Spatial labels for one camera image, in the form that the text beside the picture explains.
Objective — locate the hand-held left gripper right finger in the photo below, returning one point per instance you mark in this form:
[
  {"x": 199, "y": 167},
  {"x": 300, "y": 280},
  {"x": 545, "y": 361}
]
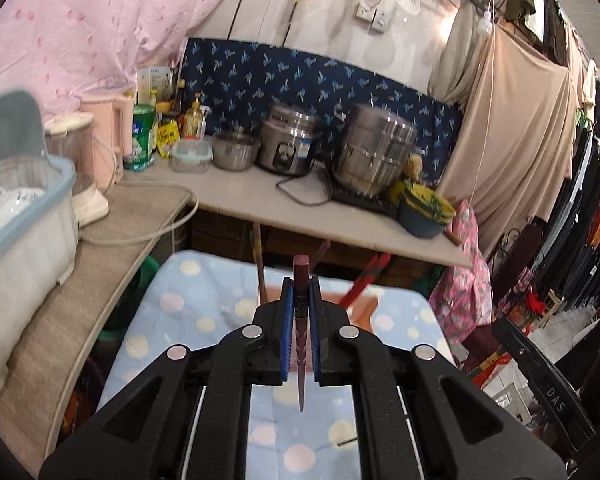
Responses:
[{"x": 316, "y": 330}]

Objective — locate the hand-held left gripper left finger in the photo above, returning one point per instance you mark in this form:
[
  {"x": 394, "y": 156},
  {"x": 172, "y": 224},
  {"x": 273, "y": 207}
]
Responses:
[{"x": 283, "y": 330}]

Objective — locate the red chopstick dark band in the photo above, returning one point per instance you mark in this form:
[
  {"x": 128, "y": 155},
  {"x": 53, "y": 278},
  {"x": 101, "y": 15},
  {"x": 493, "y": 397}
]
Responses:
[
  {"x": 360, "y": 286},
  {"x": 382, "y": 262}
]

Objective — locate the dark maroon chopstick dark band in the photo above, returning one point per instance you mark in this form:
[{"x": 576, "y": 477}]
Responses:
[{"x": 300, "y": 267}]

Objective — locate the brown chopstick gold band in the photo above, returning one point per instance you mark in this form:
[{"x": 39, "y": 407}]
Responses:
[{"x": 259, "y": 260}]

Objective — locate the blue planet print tablecloth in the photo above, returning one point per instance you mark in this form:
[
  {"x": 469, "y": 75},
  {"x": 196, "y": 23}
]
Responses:
[{"x": 205, "y": 305}]

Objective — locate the black induction cooktop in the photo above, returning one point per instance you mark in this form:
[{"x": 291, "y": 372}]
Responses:
[{"x": 365, "y": 201}]

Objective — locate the beige counter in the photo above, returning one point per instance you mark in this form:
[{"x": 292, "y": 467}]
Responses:
[{"x": 230, "y": 195}]

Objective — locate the blue ceramic bowl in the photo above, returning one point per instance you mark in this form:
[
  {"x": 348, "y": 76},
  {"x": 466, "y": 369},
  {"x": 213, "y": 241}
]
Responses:
[{"x": 420, "y": 222}]

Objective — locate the green plastic basin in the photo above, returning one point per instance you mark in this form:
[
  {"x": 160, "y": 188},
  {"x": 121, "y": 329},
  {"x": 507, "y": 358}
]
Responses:
[{"x": 145, "y": 272}]

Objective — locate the pink floral bag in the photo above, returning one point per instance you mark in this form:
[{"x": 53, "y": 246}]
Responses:
[{"x": 467, "y": 260}]

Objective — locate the wooden rolling pin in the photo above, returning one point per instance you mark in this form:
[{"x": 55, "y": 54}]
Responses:
[{"x": 453, "y": 236}]

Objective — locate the yellow green patterned bowl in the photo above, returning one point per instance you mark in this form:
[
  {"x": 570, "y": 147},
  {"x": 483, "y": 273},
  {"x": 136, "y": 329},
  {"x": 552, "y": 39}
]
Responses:
[{"x": 427, "y": 197}]

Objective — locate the steel pot with lid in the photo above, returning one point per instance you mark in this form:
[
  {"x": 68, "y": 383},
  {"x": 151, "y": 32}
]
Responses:
[{"x": 235, "y": 152}]

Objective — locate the steel rice cooker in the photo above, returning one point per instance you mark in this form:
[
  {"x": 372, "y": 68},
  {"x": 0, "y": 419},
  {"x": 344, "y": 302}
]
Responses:
[{"x": 287, "y": 142}]

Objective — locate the steel steamer pot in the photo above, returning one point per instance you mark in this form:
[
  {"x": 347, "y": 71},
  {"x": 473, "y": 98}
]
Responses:
[{"x": 375, "y": 150}]

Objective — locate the ginger root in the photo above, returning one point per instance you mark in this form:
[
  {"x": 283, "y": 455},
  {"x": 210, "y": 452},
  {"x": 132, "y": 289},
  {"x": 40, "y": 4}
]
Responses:
[{"x": 414, "y": 167}]

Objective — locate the clear plastic food container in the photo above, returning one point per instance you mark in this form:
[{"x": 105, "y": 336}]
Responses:
[{"x": 192, "y": 156}]

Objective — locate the yellow seasoning packet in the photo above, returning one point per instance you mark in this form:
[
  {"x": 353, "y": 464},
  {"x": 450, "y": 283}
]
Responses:
[{"x": 168, "y": 139}]

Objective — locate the row of hanging clothes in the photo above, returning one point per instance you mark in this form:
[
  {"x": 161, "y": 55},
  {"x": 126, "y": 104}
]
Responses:
[{"x": 590, "y": 170}]

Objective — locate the yellow oil bottle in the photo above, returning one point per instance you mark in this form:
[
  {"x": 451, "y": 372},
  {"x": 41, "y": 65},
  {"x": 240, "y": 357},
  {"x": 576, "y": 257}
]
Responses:
[{"x": 194, "y": 120}]

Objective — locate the green canister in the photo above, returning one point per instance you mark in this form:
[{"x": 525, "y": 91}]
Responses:
[{"x": 140, "y": 140}]

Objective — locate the dark sauce bottle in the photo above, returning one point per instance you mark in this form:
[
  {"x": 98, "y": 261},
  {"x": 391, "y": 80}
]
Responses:
[{"x": 178, "y": 105}]

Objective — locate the navy floral cloth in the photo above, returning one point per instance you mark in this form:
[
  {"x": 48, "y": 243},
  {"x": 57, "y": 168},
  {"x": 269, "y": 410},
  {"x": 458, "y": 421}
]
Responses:
[{"x": 260, "y": 80}]

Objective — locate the white blender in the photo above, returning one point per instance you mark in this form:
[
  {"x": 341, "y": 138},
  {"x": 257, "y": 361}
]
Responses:
[{"x": 82, "y": 170}]

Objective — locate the beige curtain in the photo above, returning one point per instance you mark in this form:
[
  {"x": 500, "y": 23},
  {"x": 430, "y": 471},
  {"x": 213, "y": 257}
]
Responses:
[{"x": 520, "y": 135}]

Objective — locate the pink electric kettle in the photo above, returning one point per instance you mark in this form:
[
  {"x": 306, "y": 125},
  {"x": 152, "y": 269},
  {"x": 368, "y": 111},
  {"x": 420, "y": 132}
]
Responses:
[{"x": 112, "y": 130}]

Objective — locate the white dish tub blue rim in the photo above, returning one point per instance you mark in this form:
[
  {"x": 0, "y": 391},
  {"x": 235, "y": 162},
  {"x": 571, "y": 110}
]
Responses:
[{"x": 20, "y": 270}]

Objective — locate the white carton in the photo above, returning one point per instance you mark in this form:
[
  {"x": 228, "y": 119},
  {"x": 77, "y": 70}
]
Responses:
[{"x": 154, "y": 85}]

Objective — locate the pink printed cloth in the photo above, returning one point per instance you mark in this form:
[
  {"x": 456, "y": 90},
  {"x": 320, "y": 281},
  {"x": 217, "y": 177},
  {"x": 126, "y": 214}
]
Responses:
[{"x": 80, "y": 25}]

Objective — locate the white wall socket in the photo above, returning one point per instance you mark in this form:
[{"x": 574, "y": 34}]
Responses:
[
  {"x": 364, "y": 12},
  {"x": 382, "y": 18}
]

